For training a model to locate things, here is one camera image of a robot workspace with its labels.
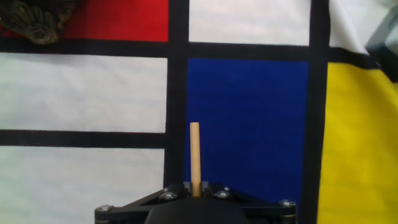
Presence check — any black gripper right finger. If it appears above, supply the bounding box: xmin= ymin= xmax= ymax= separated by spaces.
xmin=202 ymin=182 xmax=298 ymax=224

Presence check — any thin wooden stick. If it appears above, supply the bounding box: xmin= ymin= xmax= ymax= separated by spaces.
xmin=190 ymin=121 xmax=203 ymax=198

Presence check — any Mondrian pattern tablecloth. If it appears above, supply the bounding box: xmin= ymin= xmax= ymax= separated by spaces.
xmin=0 ymin=0 xmax=398 ymax=224

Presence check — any antique brass rotary phone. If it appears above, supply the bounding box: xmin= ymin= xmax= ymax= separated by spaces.
xmin=0 ymin=0 xmax=78 ymax=46

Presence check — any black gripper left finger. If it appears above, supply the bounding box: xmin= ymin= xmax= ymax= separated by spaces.
xmin=95 ymin=182 xmax=191 ymax=224

